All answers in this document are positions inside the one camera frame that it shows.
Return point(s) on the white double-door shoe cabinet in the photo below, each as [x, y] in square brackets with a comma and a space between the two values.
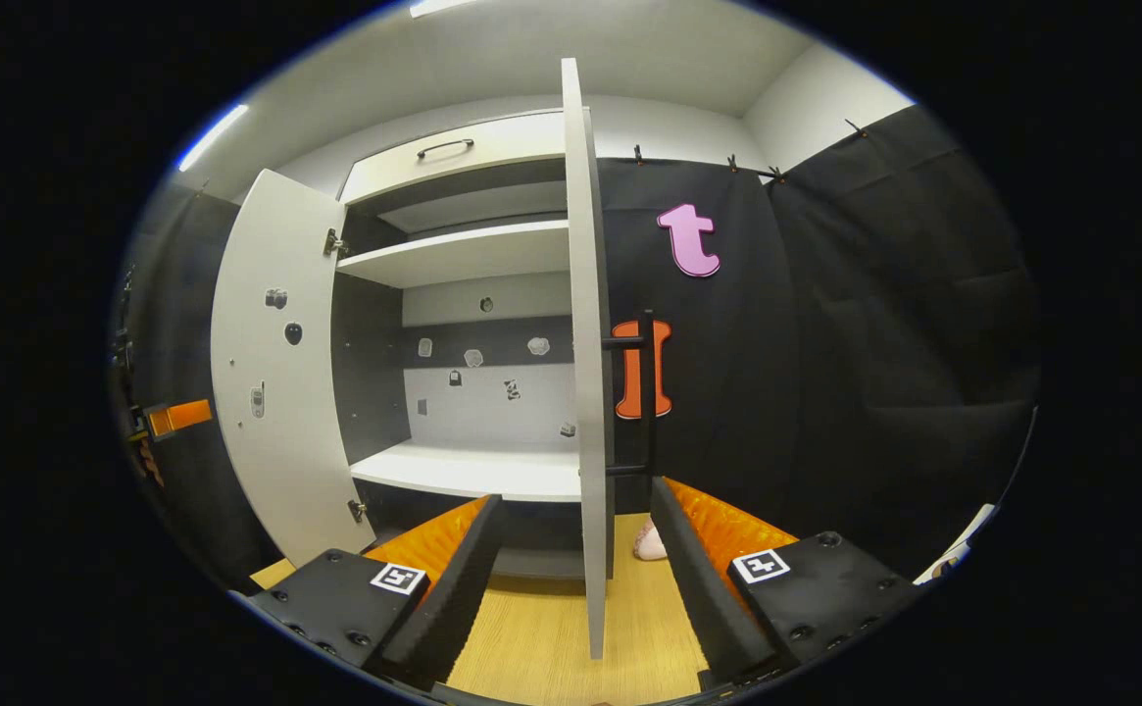
[370, 363]

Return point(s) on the metal door hinge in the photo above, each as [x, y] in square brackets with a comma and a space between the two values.
[357, 510]
[334, 242]

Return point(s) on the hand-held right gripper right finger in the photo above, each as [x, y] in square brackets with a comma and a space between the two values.
[703, 598]

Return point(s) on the ceiling light panel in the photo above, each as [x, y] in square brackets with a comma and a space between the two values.
[211, 137]
[438, 6]

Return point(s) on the white cabinet shelf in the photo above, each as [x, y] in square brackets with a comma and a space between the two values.
[463, 253]
[492, 473]

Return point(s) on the white cabinet drawer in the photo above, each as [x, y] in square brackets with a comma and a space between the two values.
[492, 147]

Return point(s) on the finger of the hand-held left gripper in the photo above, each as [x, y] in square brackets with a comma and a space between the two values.
[183, 416]

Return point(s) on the black backdrop cloth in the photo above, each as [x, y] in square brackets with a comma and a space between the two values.
[825, 343]

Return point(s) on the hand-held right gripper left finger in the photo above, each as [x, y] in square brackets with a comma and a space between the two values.
[443, 608]

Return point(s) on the white cabinet bottom shelf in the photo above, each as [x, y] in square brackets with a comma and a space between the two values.
[492, 473]

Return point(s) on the dark stand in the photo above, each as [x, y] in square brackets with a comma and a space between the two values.
[124, 333]

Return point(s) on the white door with headphone sticker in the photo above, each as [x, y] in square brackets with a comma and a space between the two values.
[587, 392]

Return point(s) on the white printed sheet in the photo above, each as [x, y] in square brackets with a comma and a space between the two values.
[963, 544]

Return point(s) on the white door with camera sticker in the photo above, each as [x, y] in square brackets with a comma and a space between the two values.
[276, 471]

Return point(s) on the small pinkish white object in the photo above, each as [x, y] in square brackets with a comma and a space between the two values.
[649, 544]

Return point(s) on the row of black cloth clips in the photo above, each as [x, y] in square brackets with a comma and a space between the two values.
[731, 163]

